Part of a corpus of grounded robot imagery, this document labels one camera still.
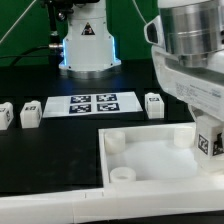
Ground white square tabletop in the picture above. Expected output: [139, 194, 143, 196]
[99, 123, 224, 189]

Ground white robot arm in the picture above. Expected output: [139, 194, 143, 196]
[40, 0, 224, 121]

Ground grey cable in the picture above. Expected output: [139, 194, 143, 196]
[0, 0, 38, 46]

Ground black cable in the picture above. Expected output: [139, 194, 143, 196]
[0, 45, 64, 67]

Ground white sheet with tags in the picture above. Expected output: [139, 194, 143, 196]
[43, 92, 142, 118]

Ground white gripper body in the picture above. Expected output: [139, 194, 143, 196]
[151, 46, 224, 121]

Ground white obstacle fence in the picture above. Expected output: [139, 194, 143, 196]
[0, 175, 224, 224]

